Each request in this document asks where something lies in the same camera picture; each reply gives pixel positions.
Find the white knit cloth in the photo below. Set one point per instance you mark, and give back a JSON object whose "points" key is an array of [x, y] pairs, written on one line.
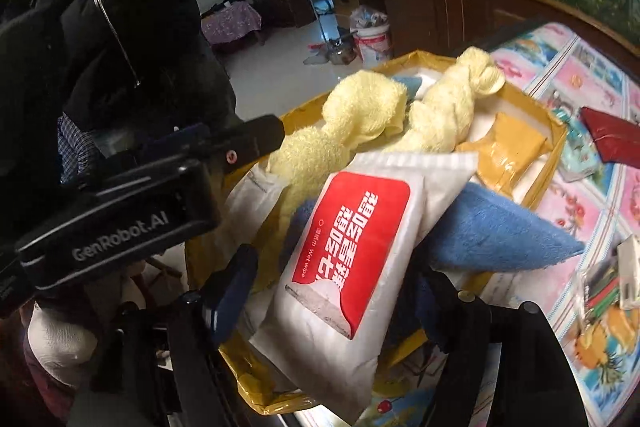
{"points": [[57, 342]]}

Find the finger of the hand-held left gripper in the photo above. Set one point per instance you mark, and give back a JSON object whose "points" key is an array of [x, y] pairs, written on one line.
{"points": [[187, 136], [250, 138]]}

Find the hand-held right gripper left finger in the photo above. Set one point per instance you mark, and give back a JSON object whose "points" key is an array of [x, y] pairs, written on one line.
{"points": [[234, 287]]}

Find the yellow snack packet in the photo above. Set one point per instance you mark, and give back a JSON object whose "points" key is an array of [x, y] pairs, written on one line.
{"points": [[507, 152]]}

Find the yellow fluffy towel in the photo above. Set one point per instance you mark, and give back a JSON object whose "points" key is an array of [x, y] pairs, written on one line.
{"points": [[345, 117], [450, 107]]}

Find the pale blue packet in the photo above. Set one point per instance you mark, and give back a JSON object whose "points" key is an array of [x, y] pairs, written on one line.
{"points": [[575, 159]]}

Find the small pale blue cloth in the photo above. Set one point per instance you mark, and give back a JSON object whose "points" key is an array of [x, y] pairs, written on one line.
{"points": [[409, 87]]}

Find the person's black jacket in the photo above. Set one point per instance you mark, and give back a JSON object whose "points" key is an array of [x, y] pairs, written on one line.
{"points": [[100, 22]]}

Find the dark blue cloth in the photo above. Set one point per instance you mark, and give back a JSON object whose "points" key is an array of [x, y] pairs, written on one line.
{"points": [[414, 307]]}

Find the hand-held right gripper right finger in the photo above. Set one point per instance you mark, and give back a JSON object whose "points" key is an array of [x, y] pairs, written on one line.
{"points": [[465, 322]]}

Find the dark wooden cabinet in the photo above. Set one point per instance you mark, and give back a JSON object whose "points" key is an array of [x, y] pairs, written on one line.
{"points": [[450, 14]]}

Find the light blue towel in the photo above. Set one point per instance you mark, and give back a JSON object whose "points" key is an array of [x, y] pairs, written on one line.
{"points": [[500, 232]]}

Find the white wet wipe packet red label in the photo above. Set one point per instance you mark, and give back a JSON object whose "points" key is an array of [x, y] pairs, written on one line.
{"points": [[360, 267]]}

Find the yellow storage bag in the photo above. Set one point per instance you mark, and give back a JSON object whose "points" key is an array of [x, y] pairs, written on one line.
{"points": [[530, 107]]}

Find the white plastic bucket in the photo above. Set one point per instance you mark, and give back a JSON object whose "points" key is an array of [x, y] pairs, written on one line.
{"points": [[372, 43]]}

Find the small table with pink cloth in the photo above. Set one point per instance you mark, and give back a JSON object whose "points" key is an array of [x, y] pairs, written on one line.
{"points": [[231, 24]]}

